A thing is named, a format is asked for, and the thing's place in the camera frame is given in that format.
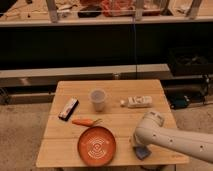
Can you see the white blue sponge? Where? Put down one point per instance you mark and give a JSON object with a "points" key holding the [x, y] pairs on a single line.
{"points": [[142, 152]]}

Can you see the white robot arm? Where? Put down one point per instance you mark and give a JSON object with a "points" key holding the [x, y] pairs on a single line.
{"points": [[150, 130]]}

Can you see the translucent plastic cup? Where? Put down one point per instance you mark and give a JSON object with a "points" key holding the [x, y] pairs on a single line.
{"points": [[98, 98]]}

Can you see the wooden folding table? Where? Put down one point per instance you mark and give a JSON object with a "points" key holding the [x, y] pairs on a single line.
{"points": [[59, 143]]}

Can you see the orange toy carrot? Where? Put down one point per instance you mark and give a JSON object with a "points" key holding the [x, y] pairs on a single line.
{"points": [[85, 122]]}

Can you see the orange round plate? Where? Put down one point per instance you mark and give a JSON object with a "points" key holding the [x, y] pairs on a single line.
{"points": [[96, 146]]}

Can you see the dark blue object on floor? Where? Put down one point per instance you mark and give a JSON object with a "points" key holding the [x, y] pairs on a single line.
{"points": [[179, 102]]}

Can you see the black crate on shelf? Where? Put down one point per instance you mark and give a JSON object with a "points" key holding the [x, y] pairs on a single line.
{"points": [[184, 61]]}

